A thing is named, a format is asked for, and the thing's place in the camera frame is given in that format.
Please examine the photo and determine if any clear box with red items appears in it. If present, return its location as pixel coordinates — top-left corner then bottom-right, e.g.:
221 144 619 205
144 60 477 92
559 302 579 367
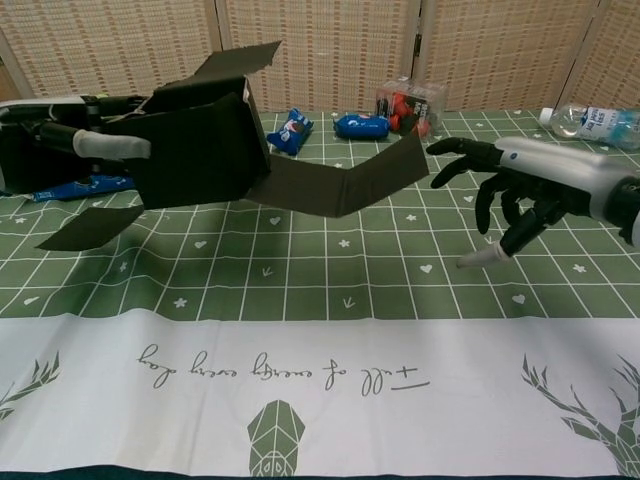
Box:
375 75 448 143

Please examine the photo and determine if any black paper box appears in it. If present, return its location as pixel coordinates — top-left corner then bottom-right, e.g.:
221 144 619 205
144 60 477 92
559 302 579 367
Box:
37 40 430 253

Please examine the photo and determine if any long blue Oreo packet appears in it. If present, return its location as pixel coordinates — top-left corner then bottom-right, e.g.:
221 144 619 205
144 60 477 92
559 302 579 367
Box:
266 108 315 156

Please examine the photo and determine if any blue Oreo cookie box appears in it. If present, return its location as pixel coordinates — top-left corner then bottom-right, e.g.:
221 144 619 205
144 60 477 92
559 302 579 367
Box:
27 174 137 204

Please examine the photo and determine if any woven folding screen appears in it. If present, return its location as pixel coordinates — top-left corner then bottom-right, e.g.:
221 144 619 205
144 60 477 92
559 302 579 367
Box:
0 0 640 117

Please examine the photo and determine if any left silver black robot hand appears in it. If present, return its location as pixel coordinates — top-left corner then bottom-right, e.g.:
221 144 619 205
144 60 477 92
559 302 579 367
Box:
0 93 154 196

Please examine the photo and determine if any clear plastic water bottle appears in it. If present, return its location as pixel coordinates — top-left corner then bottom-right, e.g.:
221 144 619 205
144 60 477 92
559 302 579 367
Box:
538 103 640 151

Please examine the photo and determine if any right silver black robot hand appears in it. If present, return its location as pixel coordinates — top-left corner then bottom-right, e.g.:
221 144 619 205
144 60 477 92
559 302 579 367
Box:
424 137 631 271

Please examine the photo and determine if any green checked tablecloth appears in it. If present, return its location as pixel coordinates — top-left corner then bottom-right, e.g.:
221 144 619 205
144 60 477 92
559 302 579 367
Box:
0 108 640 480

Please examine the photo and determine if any rounded blue Oreo packet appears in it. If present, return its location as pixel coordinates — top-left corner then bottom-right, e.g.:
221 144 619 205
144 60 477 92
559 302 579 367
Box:
332 112 391 141

